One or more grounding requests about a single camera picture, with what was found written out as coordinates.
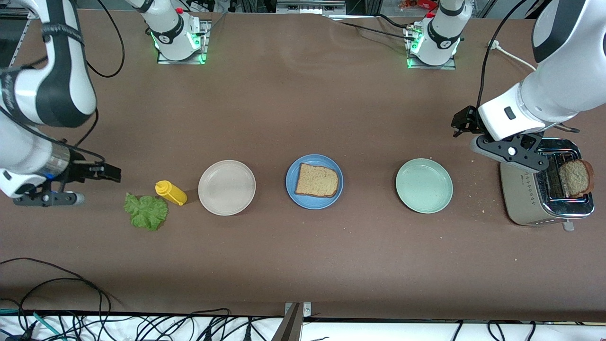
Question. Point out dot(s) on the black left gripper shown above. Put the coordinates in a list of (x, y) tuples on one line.
[(466, 120)]

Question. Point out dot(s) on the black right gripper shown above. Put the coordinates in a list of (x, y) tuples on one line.
[(80, 171)]

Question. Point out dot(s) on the green lettuce leaf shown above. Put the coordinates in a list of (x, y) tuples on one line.
[(147, 212)]

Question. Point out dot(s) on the yellow mustard squeeze bottle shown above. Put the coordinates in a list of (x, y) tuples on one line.
[(171, 193)]

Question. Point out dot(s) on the brown bread slice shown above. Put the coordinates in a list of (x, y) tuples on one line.
[(316, 181), (575, 179)]

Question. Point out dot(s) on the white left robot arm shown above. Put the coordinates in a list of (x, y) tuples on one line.
[(558, 90)]

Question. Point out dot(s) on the light green round plate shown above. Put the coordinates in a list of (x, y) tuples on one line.
[(424, 185)]

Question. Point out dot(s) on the beige round plate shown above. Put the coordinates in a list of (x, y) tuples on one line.
[(227, 188)]

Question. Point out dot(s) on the blue round plate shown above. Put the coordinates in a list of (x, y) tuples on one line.
[(315, 204)]

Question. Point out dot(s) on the beige chrome toaster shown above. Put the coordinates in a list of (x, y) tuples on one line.
[(518, 199)]

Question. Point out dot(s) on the red packet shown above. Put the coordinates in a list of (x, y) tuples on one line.
[(416, 4)]

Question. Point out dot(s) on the grey aluminium profile leg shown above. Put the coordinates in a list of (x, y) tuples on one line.
[(289, 327)]

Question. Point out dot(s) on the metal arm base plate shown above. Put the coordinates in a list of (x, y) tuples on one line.
[(204, 42), (450, 67)]

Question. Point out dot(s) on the metal frame piece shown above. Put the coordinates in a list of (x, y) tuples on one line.
[(310, 7)]

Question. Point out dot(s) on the silver metal table bracket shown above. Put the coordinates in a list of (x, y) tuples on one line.
[(307, 310)]

